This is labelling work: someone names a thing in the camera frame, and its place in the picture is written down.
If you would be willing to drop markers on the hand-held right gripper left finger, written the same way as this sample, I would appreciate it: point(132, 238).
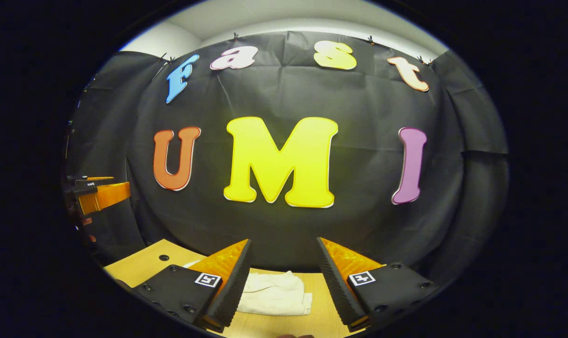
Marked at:
point(234, 286)

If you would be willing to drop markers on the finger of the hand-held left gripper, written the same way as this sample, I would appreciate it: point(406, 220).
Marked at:
point(108, 195)
point(91, 180)

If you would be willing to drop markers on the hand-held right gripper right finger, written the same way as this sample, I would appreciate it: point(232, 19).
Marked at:
point(337, 286)

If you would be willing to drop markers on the cream white sweatshirt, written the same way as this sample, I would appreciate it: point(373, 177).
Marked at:
point(274, 293)

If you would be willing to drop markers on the black backdrop cloth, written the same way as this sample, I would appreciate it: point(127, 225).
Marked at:
point(359, 94)

